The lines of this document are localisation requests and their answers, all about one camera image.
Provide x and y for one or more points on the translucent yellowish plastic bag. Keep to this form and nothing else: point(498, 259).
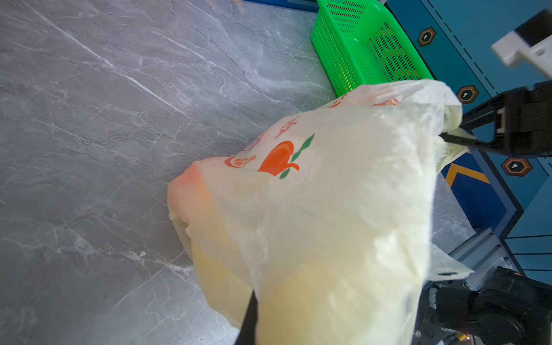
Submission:
point(326, 217)

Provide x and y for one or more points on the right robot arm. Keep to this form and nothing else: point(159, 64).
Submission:
point(504, 187)

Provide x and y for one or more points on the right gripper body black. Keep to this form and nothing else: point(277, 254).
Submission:
point(527, 121)

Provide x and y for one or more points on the green plastic basket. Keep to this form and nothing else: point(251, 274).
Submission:
point(361, 43)

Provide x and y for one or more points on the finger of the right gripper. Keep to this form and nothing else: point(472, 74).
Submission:
point(493, 111)
point(497, 145)

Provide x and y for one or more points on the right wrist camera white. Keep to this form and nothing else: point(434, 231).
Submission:
point(528, 43)

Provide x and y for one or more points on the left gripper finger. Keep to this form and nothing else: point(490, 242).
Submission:
point(247, 332)

